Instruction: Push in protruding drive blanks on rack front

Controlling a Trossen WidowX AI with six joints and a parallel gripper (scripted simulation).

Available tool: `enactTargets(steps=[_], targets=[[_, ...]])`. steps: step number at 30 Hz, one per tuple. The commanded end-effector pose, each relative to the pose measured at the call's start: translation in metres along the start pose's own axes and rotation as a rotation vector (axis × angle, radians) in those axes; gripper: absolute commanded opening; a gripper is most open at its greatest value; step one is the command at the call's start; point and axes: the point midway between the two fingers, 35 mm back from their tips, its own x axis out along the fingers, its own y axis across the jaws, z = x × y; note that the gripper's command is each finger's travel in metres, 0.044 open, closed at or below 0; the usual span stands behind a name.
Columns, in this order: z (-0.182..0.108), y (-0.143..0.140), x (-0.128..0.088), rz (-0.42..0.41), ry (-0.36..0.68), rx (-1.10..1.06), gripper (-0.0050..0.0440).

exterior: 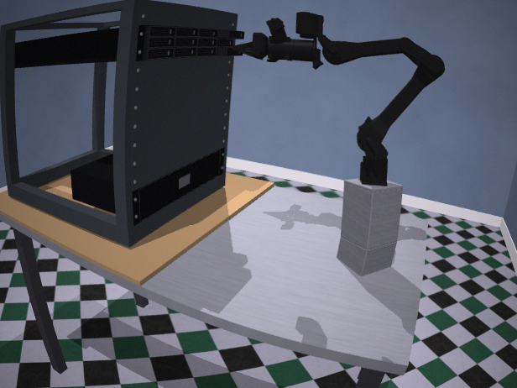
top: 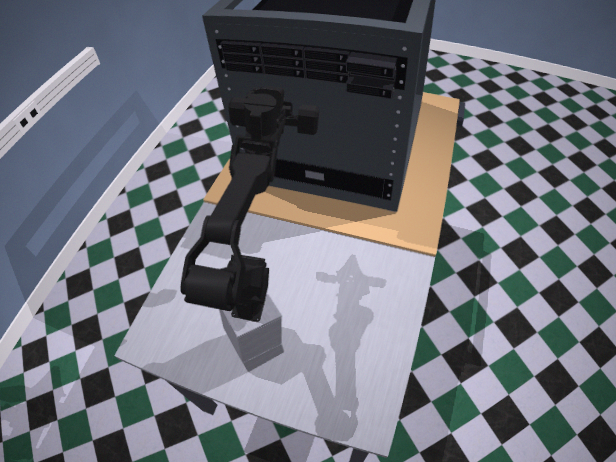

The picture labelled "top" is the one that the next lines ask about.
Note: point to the tan flat board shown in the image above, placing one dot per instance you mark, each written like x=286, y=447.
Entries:
x=417, y=224

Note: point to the black server rack frame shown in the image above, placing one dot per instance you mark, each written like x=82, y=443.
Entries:
x=358, y=152

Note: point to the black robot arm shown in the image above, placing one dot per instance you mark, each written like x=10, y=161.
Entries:
x=217, y=288

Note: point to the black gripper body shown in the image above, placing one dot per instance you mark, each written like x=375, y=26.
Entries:
x=306, y=119

